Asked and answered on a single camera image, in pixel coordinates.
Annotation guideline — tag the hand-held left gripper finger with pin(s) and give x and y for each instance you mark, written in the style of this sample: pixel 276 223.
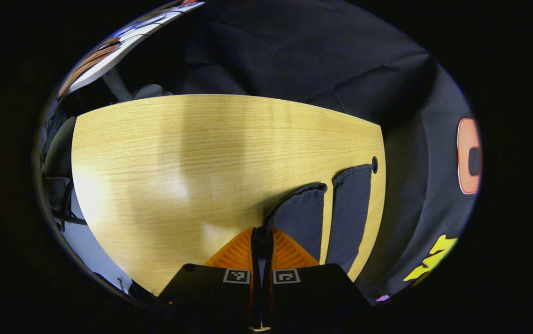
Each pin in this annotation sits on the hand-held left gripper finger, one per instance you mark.
pixel 257 250
pixel 269 250

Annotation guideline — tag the dark blue jeans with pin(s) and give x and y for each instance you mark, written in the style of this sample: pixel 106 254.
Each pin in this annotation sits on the dark blue jeans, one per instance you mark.
pixel 303 218

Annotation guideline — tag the black table grommet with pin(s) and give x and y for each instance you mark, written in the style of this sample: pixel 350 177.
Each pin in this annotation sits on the black table grommet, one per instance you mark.
pixel 374 165

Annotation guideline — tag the white rounded object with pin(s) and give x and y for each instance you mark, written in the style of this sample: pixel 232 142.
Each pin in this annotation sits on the white rounded object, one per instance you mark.
pixel 148 90

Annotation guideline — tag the black backdrop cloth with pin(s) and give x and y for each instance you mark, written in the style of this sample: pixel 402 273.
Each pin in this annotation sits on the black backdrop cloth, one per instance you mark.
pixel 294 46

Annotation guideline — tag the dark bag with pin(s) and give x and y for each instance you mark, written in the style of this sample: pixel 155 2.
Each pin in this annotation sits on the dark bag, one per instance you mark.
pixel 57 192

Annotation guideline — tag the white pole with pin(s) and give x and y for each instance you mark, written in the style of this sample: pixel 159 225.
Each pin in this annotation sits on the white pole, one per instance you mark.
pixel 117 86

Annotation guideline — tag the white printed board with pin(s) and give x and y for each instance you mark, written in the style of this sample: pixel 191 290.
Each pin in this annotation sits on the white printed board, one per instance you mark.
pixel 122 41

